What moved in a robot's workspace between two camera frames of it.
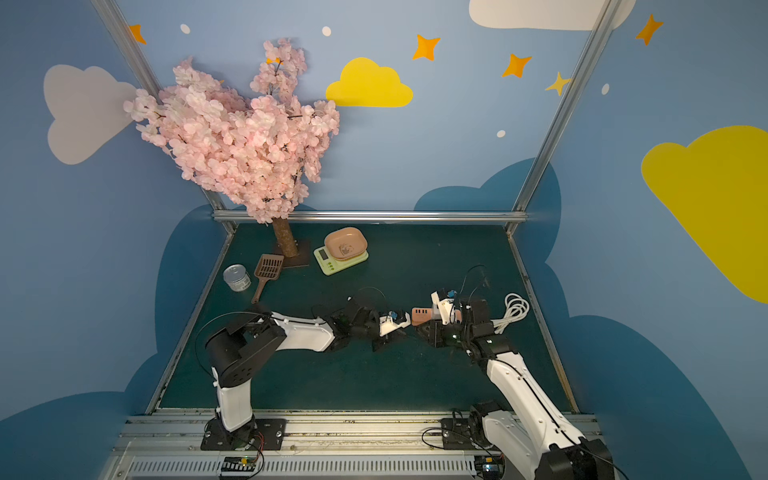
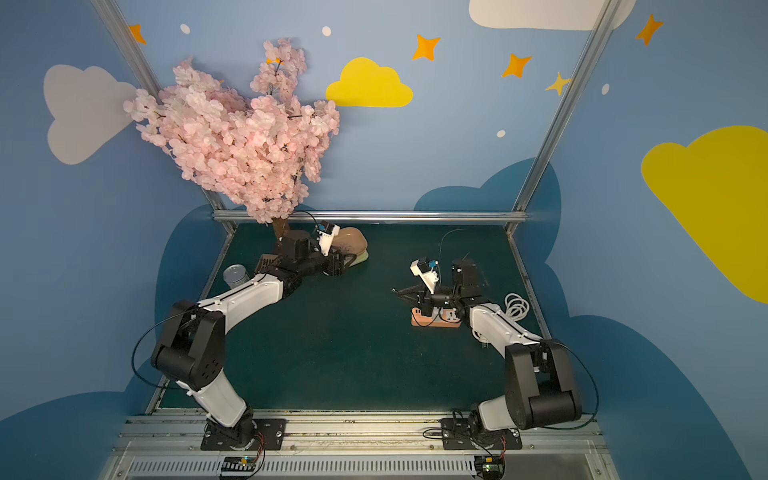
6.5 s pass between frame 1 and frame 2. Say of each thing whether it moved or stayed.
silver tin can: stayed
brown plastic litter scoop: stayed
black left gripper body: moved
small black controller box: stayed
